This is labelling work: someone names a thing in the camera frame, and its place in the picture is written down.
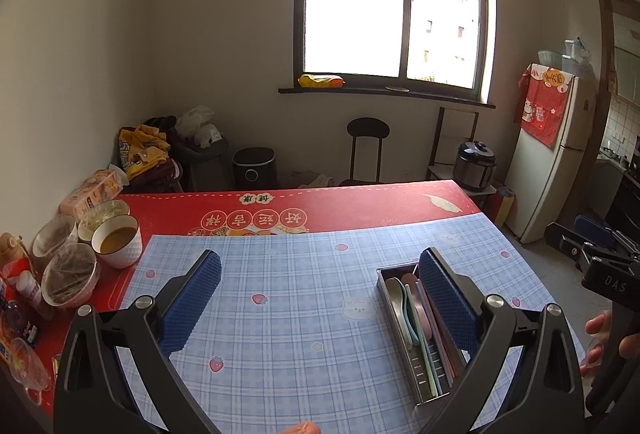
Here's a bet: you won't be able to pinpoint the white refrigerator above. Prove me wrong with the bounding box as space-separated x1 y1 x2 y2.
504 62 599 245

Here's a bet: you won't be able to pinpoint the metal utensil tray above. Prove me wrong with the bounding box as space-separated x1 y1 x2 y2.
375 259 469 408

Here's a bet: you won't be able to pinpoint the black pressure cooker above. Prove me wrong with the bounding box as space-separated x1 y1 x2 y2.
452 141 498 191

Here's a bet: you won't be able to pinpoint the black metal rack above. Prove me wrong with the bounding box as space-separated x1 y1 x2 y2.
426 107 480 181

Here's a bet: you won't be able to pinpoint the white spoon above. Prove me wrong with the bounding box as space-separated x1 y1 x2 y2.
384 277 414 346

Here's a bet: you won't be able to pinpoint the small white bottle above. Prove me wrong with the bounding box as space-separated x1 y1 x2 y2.
15 271 44 311

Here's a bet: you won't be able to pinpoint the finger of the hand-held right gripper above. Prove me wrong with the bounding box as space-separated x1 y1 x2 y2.
544 222 602 271
574 215 640 259

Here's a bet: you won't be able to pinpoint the dark red clothing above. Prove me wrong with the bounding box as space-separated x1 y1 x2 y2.
129 116 184 193

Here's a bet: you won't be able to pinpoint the yellow snack packet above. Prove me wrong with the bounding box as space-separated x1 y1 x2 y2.
298 74 346 90

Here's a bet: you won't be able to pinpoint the red printed cloth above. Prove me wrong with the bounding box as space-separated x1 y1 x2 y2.
514 63 572 149

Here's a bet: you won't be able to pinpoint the dark trash bin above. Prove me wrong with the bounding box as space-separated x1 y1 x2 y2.
177 138 234 193

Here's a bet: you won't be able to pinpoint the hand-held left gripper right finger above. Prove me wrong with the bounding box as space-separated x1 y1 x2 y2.
417 246 586 434

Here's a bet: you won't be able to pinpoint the orange paper bag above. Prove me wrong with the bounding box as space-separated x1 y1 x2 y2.
492 186 516 227

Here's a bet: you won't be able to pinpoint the blue plaid table mat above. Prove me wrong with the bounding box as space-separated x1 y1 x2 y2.
112 214 586 434

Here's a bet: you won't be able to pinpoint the green spoon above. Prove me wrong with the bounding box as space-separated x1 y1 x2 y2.
404 284 427 348

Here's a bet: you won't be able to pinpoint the plastic covered bowl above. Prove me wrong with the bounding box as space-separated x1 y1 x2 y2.
77 201 131 235
40 243 99 308
32 214 79 273

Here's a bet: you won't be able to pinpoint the white cloth on floor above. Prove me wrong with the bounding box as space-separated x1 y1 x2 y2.
299 171 337 190

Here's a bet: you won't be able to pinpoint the clear plastic containers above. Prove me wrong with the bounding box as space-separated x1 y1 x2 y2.
537 38 594 77

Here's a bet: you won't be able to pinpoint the pink chopstick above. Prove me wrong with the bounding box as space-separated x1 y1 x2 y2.
415 281 453 380
422 286 457 381

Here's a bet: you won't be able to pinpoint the white bowl with soup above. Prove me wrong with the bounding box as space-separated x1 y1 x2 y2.
91 213 144 270

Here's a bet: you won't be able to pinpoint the yellow clothing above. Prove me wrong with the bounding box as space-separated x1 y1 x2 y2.
118 124 171 181

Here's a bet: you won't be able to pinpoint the clear plastic cup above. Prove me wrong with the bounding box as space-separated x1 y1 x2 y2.
9 338 52 391

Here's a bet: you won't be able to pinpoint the orange bread packet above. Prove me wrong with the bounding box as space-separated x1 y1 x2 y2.
59 169 129 218

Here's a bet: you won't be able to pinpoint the white plastic bag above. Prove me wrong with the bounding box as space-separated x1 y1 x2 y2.
174 106 222 151

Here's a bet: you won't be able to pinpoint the person's right hand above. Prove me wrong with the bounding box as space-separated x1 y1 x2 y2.
580 310 640 372

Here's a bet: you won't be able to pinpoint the green chopstick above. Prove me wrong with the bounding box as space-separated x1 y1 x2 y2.
418 339 440 398
421 341 443 396

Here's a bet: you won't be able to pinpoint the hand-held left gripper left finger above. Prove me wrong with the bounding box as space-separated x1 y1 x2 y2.
52 249 223 434

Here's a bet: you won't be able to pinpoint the small white side table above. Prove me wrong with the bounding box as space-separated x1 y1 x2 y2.
426 165 499 199

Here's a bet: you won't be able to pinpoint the black round stool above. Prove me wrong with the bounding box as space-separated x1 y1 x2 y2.
340 117 391 187

